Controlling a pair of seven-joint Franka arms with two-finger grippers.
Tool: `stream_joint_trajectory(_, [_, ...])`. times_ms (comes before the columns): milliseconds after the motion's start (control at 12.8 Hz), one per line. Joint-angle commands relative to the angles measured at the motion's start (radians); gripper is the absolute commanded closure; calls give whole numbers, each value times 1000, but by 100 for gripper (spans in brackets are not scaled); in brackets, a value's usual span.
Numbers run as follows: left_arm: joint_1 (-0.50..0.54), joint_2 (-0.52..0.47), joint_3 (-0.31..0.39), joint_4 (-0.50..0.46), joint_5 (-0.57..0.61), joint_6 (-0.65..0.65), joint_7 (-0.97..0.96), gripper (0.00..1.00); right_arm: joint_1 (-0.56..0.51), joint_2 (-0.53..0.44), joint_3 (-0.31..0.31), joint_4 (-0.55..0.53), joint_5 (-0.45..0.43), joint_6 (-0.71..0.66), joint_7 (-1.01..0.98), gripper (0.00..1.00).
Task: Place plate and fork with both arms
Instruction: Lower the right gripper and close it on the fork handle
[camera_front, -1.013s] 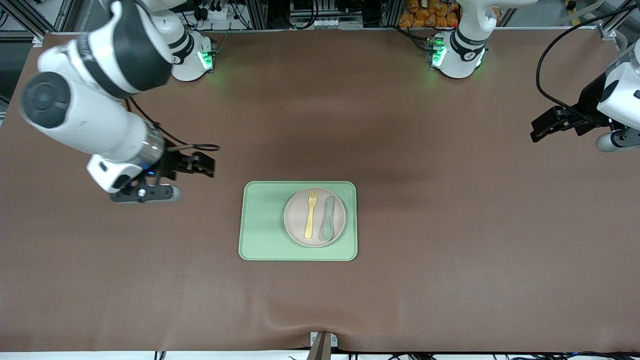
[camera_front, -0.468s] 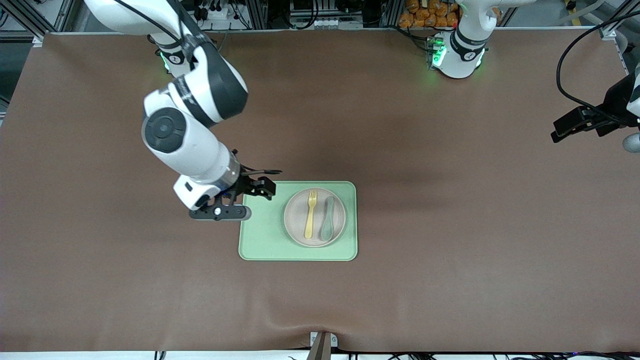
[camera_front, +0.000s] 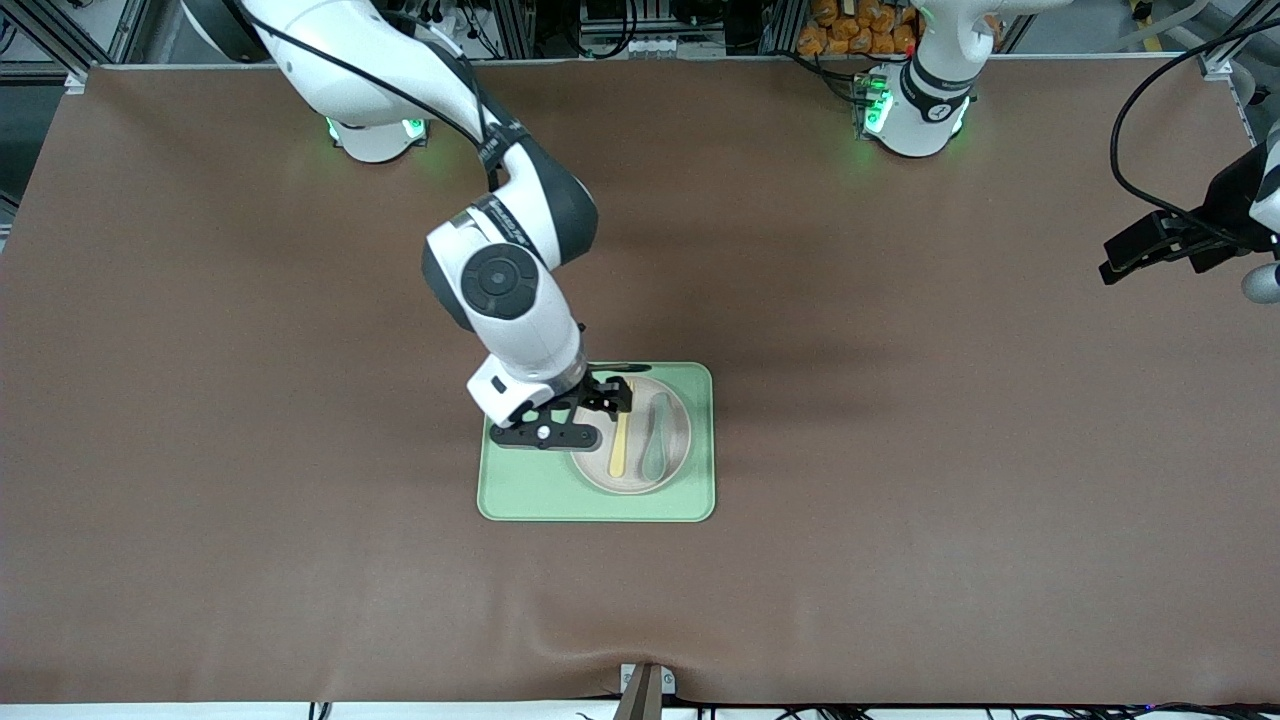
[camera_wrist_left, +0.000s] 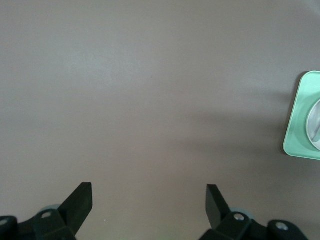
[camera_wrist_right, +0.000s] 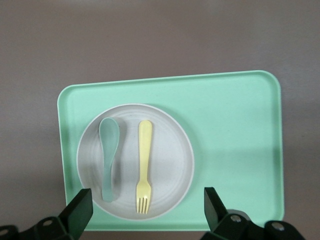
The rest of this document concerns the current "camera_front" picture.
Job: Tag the round beige plate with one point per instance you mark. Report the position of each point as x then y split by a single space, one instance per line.
682 440

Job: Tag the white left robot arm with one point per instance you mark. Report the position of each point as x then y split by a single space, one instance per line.
925 110

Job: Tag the yellow plastic fork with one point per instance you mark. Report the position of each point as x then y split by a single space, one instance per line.
621 445

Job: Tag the orange snack packets pile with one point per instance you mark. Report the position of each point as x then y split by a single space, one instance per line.
860 30

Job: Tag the metal table edge clamp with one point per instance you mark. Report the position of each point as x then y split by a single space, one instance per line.
646 688

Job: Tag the light green rectangular tray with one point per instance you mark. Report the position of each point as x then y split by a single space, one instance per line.
520 490

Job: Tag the aluminium frame profile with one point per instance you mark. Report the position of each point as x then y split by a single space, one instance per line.
1235 50
60 40

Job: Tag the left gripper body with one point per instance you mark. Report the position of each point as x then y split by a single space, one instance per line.
1226 205

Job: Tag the white power strip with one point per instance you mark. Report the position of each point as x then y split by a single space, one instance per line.
440 10

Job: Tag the brown table cover mat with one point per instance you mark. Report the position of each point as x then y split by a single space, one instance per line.
300 500

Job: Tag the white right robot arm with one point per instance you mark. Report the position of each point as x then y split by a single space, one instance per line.
500 280

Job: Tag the green plastic spoon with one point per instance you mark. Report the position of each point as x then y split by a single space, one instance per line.
657 455

